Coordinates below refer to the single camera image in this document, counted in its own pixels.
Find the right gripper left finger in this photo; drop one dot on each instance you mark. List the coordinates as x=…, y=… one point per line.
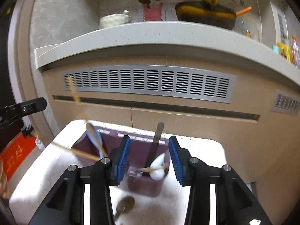
x=119, y=161

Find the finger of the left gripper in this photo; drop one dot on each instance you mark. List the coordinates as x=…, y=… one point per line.
x=27, y=108

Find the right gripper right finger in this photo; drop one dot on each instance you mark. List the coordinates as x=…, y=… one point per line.
x=180, y=159

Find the white spoon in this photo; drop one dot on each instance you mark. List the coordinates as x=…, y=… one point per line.
x=158, y=174

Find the brown wooden spoon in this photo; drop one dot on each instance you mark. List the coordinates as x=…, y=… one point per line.
x=98, y=142

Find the light blue spoon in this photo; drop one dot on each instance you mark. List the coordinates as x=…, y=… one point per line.
x=95, y=140

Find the wooden chopstick one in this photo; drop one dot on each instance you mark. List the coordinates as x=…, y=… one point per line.
x=73, y=91

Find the left hand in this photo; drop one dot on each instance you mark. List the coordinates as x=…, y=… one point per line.
x=4, y=187

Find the wooden chopstick two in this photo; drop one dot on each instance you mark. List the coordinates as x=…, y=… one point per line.
x=78, y=153

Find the purple plastic utensil caddy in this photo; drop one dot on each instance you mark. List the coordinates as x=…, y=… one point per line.
x=140, y=145

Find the wooden chopstick three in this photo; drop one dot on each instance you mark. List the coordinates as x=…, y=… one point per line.
x=154, y=168

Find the red banner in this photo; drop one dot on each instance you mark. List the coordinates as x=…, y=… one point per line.
x=16, y=152

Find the grey cabinet vent grille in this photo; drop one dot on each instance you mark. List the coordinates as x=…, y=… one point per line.
x=141, y=79

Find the white lace tablecloth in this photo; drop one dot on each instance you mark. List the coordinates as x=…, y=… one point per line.
x=168, y=207

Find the small grey vent grille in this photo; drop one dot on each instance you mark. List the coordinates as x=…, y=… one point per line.
x=285, y=103

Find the white ceramic bowl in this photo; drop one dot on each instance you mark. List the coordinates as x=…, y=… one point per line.
x=115, y=20

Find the condiment bottles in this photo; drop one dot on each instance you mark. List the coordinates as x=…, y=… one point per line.
x=291, y=53

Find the small black-handled steel spoon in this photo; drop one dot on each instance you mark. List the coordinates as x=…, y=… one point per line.
x=124, y=206

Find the black wok, orange handle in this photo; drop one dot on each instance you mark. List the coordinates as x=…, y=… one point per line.
x=208, y=12

